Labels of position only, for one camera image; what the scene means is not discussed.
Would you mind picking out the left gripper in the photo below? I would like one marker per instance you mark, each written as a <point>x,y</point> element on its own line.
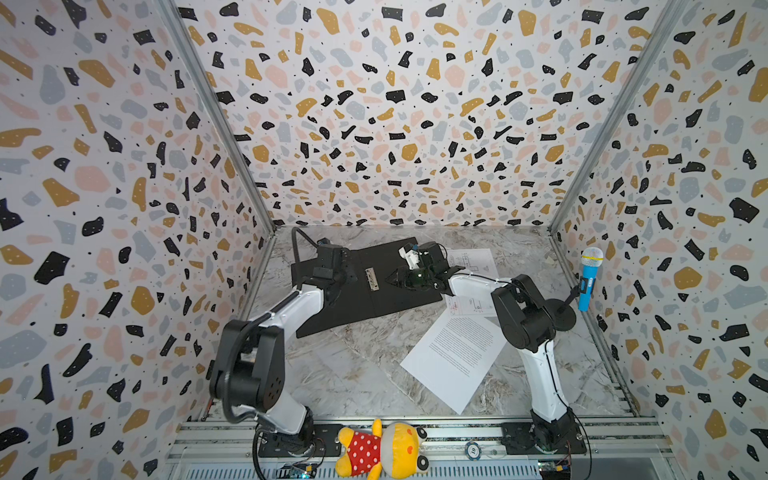
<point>339,274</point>

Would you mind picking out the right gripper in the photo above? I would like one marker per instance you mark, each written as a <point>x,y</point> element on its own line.
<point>411,278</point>

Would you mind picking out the orange folder black inside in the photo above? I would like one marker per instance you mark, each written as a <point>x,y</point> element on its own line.
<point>369,295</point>

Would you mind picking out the paper with printed text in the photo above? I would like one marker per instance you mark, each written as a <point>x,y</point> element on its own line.
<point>454,356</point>

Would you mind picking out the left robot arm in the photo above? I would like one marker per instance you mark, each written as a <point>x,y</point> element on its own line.
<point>248,374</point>

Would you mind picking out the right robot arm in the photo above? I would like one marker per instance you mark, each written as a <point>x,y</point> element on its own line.
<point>529,322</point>

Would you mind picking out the paper with technical drawings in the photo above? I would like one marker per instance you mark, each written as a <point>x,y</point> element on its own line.
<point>478,271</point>

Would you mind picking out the yellow plush toy red dress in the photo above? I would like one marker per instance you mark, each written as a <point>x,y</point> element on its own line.
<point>394,449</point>

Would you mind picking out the poker chip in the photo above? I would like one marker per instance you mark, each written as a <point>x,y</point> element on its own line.
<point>473,451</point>

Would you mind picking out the blue toy microphone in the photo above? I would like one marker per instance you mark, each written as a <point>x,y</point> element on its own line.
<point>591,260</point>

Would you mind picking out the green circuit board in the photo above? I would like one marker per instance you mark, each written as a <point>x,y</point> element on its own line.
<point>296,471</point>

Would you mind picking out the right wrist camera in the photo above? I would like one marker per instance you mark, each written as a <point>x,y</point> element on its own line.
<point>412,256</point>

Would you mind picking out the right circuit board with wires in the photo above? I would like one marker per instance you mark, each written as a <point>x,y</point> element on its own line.
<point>555,470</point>

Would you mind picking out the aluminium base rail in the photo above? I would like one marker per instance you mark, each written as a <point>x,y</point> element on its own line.
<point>454,447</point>

